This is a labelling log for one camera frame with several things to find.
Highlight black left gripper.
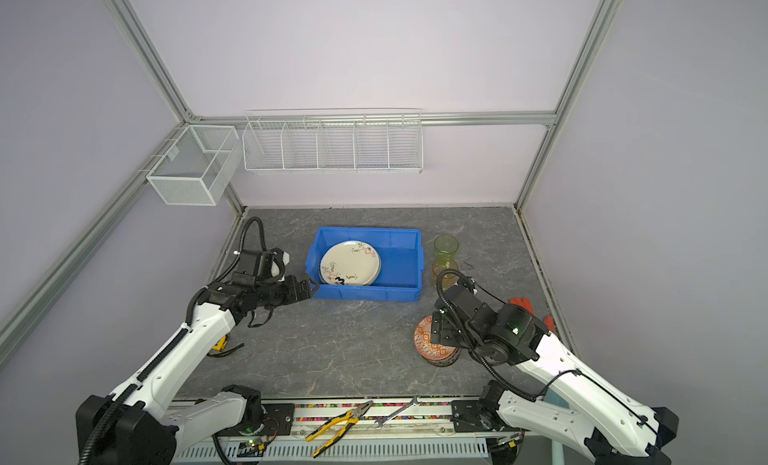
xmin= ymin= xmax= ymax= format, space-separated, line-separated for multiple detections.
xmin=256 ymin=272 xmax=319 ymax=310

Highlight orange patterned bowl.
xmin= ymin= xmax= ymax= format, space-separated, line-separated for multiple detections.
xmin=413 ymin=316 xmax=461 ymax=367

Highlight cream floral plate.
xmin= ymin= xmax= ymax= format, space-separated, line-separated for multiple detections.
xmin=318 ymin=240 xmax=382 ymax=286

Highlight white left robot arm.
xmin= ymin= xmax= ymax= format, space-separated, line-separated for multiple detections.
xmin=76 ymin=239 xmax=319 ymax=464

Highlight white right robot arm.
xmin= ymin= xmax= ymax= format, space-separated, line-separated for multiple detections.
xmin=430 ymin=269 xmax=679 ymax=464

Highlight blue plastic bin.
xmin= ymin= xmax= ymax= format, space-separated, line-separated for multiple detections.
xmin=305 ymin=227 xmax=425 ymax=302

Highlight red work glove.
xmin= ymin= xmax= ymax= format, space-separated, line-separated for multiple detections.
xmin=508 ymin=297 xmax=556 ymax=332

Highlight green glass cup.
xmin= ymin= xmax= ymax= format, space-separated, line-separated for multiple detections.
xmin=433 ymin=234 xmax=460 ymax=270

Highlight yellow tape measure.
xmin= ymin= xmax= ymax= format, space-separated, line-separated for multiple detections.
xmin=207 ymin=335 xmax=244 ymax=358

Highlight silver wrench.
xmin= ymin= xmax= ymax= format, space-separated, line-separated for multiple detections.
xmin=375 ymin=396 xmax=420 ymax=429

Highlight yellow black pliers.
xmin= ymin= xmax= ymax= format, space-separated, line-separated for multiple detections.
xmin=305 ymin=400 xmax=374 ymax=459

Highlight white mesh box basket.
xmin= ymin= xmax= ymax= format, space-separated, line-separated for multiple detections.
xmin=147 ymin=125 xmax=243 ymax=206

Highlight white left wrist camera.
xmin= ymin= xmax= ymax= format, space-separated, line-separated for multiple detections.
xmin=267 ymin=248 xmax=290 ymax=282

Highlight white wire wall rack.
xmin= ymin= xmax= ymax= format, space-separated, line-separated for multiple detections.
xmin=242 ymin=108 xmax=424 ymax=174

